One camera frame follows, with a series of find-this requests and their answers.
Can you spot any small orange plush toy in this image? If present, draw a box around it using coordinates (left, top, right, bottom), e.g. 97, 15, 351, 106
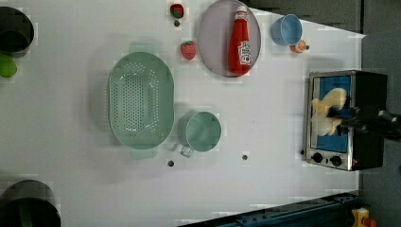
290, 40, 310, 54

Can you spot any black round container top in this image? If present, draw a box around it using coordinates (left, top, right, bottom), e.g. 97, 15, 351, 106
0, 7, 35, 58

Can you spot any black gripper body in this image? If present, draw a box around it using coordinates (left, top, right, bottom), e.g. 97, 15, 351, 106
348, 110, 401, 142

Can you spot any pink red plush strawberry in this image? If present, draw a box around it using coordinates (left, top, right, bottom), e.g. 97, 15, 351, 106
180, 41, 197, 61

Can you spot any blue cup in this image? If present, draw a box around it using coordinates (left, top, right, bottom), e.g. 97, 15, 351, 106
271, 14, 303, 46

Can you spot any yellow plush peeled banana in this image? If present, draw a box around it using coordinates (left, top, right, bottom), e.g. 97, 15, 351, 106
311, 88, 347, 136

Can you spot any red plush ketchup bottle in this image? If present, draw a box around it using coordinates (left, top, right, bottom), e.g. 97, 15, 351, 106
228, 6, 252, 76

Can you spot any yellow red emergency button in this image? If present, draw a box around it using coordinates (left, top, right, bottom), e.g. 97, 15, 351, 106
352, 208, 377, 227

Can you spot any green mug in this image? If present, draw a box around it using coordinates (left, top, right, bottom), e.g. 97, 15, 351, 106
178, 112, 222, 158

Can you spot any green plush object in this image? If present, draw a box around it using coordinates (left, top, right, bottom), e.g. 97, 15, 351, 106
0, 54, 17, 78

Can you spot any black round container bottom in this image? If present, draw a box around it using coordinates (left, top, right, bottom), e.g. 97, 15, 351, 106
1, 180, 61, 227

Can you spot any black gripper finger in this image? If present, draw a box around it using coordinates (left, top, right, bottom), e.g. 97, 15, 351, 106
336, 124, 355, 136
327, 106, 355, 119

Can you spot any black round container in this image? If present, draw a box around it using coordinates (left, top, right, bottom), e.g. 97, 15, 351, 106
0, 7, 35, 58
1, 180, 61, 227

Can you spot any blue metal frame rail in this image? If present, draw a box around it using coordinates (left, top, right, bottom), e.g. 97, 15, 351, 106
181, 193, 360, 227

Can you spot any grey round plate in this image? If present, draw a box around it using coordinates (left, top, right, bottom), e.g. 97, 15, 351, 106
198, 0, 261, 77

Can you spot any green perforated colander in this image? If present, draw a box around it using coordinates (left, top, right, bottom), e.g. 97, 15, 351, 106
108, 51, 175, 160

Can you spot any silver toaster oven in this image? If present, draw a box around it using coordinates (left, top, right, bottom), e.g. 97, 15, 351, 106
302, 70, 388, 171

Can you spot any dark red plush strawberry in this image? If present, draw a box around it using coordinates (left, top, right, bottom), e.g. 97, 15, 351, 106
170, 4, 184, 19

